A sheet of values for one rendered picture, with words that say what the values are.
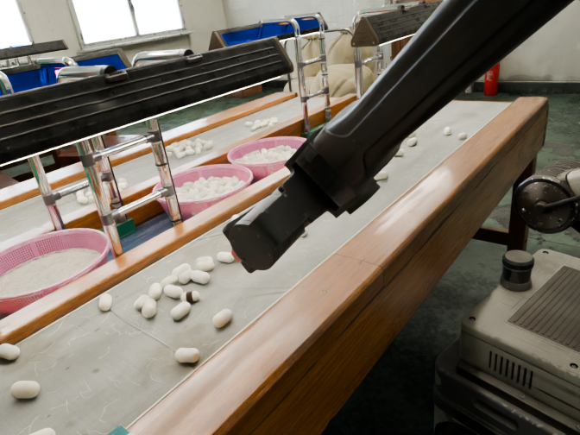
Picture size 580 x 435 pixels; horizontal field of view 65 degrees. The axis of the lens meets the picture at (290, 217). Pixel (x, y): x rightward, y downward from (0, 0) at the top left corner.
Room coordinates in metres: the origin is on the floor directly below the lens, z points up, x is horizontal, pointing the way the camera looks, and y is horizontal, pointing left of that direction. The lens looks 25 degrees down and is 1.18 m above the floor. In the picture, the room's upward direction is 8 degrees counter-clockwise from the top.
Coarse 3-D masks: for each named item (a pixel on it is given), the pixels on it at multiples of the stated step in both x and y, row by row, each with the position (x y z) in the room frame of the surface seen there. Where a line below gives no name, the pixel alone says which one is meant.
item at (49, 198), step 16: (48, 64) 1.13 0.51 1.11; (64, 64) 1.08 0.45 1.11; (0, 80) 0.96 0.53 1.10; (96, 144) 1.07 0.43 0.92; (32, 160) 0.96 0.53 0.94; (112, 176) 1.08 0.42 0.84; (48, 192) 0.96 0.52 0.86; (64, 192) 0.99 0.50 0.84; (112, 192) 1.07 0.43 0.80; (48, 208) 0.96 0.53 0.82; (64, 224) 0.97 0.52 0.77; (128, 224) 1.08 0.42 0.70
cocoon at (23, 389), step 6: (18, 384) 0.47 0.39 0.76; (24, 384) 0.47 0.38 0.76; (30, 384) 0.47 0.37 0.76; (36, 384) 0.47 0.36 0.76; (12, 390) 0.47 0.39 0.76; (18, 390) 0.46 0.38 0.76; (24, 390) 0.46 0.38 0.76; (30, 390) 0.46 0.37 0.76; (36, 390) 0.47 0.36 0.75; (18, 396) 0.46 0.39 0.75; (24, 396) 0.46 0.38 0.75; (30, 396) 0.46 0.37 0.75
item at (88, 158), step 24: (72, 72) 0.76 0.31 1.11; (96, 72) 0.71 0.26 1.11; (144, 120) 0.92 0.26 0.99; (120, 144) 0.86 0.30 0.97; (96, 168) 0.81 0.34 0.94; (168, 168) 0.93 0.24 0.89; (96, 192) 0.80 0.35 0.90; (168, 192) 0.91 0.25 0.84; (120, 216) 0.82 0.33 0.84; (120, 240) 0.81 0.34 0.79
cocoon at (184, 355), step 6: (180, 348) 0.50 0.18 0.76; (186, 348) 0.50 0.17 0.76; (192, 348) 0.50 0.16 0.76; (180, 354) 0.49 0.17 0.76; (186, 354) 0.49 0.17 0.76; (192, 354) 0.49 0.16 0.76; (198, 354) 0.49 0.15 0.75; (180, 360) 0.49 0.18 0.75; (186, 360) 0.49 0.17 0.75; (192, 360) 0.49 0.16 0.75
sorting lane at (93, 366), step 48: (432, 144) 1.28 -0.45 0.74; (384, 192) 0.98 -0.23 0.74; (336, 240) 0.78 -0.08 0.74; (144, 288) 0.70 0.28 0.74; (192, 288) 0.68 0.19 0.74; (240, 288) 0.66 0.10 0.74; (288, 288) 0.64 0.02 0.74; (48, 336) 0.60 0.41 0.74; (96, 336) 0.58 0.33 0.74; (144, 336) 0.57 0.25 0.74; (192, 336) 0.55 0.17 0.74; (0, 384) 0.50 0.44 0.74; (48, 384) 0.49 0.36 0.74; (96, 384) 0.48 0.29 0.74; (144, 384) 0.46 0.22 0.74; (0, 432) 0.41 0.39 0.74; (96, 432) 0.39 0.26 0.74
